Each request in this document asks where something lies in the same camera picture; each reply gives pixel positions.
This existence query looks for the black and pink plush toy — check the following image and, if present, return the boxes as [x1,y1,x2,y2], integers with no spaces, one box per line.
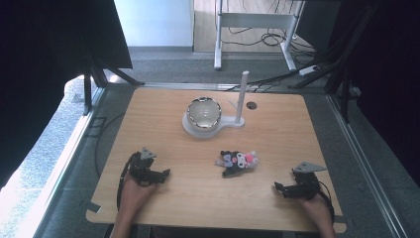
[215,150,260,179]

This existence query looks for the white stand with pole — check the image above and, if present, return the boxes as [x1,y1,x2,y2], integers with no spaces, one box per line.
[181,69,251,140]

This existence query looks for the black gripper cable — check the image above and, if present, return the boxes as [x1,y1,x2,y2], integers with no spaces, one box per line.
[116,152,140,211]
[316,179,337,225]

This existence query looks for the person's right hand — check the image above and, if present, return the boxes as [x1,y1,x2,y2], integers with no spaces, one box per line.
[298,193,332,222]

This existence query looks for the thin black floor cable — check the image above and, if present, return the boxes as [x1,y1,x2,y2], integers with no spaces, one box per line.
[94,111,127,179]

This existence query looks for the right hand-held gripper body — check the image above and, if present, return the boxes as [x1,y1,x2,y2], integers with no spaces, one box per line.
[291,161,329,201]

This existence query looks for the white power strip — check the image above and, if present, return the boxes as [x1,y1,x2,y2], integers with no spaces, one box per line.
[298,64,321,76]

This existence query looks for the black floor cables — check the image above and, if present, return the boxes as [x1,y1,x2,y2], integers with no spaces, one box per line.
[220,0,318,67]

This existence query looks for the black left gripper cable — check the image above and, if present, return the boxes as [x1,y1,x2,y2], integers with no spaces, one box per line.
[116,152,140,211]

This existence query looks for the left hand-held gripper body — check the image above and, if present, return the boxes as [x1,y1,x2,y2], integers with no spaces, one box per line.
[128,147,158,186]

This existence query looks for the white metal desk frame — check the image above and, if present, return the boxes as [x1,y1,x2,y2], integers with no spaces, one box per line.
[213,0,305,72]

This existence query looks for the shiny metal bowl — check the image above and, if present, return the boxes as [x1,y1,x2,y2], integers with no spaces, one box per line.
[186,96,223,130]

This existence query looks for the aluminium floor rail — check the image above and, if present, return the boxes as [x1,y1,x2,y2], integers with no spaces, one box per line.
[31,86,107,238]
[325,86,410,238]

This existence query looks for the black curtain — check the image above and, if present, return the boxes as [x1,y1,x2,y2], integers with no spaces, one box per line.
[325,0,420,187]
[0,0,134,190]

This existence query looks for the black metal stand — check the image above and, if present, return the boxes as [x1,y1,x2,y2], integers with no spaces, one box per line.
[287,0,380,124]
[81,49,147,117]

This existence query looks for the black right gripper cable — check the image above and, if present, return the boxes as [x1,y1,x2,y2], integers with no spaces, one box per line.
[316,179,337,225]

